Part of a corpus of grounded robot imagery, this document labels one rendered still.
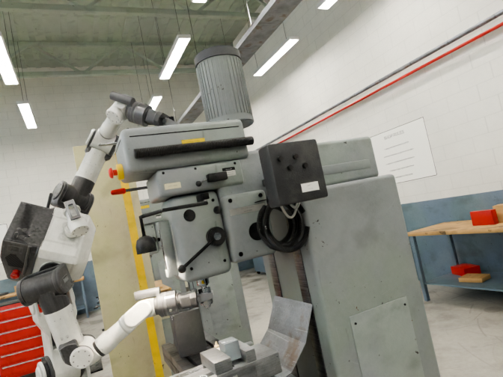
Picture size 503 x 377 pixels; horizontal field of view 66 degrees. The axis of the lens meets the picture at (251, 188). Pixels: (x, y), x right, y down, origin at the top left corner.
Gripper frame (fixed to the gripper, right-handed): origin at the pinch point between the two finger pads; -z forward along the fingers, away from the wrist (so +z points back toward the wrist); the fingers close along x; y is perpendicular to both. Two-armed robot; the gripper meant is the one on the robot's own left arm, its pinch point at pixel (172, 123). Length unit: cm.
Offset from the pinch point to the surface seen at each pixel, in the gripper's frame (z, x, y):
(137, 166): -1.7, 21.1, -19.3
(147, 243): -12.1, 16.0, -44.3
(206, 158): -20.0, 7.1, -9.1
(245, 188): -35.9, -2.1, -15.3
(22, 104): 486, -475, -10
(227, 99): -17.2, -4.6, 16.7
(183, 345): -29, -17, -89
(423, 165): -195, -440, 88
